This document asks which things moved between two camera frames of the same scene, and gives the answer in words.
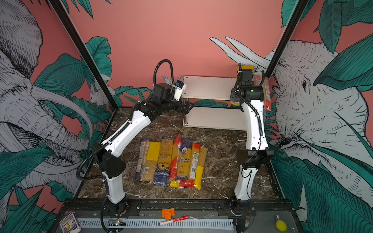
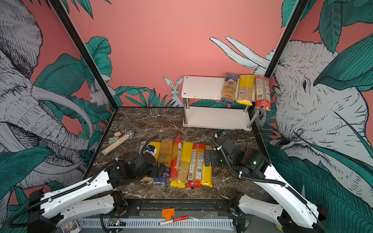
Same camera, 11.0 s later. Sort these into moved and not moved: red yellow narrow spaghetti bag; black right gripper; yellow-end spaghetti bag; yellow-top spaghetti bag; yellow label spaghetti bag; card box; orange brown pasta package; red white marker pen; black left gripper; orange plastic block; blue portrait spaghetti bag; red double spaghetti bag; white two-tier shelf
Moved: black left gripper; yellow-end spaghetti bag; black right gripper; yellow-top spaghetti bag; blue portrait spaghetti bag
Not moved: yellow label spaghetti bag; card box; red yellow narrow spaghetti bag; white two-tier shelf; orange brown pasta package; orange plastic block; red double spaghetti bag; red white marker pen
